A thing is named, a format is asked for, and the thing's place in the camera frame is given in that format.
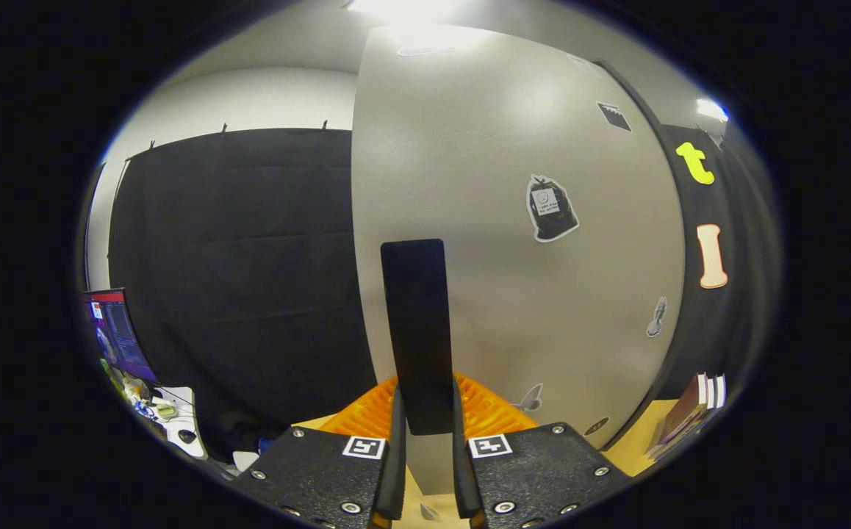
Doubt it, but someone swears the black backdrop cloth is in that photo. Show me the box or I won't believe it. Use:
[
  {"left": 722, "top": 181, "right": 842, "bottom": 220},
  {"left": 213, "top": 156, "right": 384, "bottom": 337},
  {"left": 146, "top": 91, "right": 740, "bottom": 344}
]
[{"left": 106, "top": 121, "right": 775, "bottom": 465}]

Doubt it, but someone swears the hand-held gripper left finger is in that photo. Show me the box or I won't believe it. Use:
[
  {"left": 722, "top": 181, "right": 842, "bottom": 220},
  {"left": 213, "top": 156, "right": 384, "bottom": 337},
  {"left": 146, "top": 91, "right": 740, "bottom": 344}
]
[{"left": 233, "top": 375, "right": 407, "bottom": 529}]

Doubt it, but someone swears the white desk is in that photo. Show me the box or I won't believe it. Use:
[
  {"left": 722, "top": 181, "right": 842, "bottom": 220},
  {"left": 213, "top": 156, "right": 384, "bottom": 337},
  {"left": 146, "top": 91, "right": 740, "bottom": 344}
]
[{"left": 132, "top": 382, "right": 210, "bottom": 461}]

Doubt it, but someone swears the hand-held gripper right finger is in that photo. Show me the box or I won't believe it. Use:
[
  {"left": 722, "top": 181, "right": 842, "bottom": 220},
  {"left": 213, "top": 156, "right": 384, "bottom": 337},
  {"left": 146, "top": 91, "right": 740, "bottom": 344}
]
[{"left": 450, "top": 373, "right": 633, "bottom": 529}]

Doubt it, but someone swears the maroon book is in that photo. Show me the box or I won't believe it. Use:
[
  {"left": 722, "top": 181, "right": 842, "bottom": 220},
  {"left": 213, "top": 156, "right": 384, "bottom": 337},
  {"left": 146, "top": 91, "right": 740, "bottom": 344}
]
[{"left": 650, "top": 376, "right": 710, "bottom": 458}]

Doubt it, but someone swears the computer monitor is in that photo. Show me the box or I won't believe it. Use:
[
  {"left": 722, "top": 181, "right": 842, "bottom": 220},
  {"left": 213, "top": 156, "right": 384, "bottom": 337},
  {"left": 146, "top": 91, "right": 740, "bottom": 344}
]
[{"left": 83, "top": 289, "right": 159, "bottom": 386}]

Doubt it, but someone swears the black door handle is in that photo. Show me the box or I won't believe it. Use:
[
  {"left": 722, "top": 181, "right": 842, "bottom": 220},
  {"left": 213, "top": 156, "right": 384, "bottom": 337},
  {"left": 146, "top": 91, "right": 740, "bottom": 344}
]
[{"left": 381, "top": 239, "right": 456, "bottom": 436}]

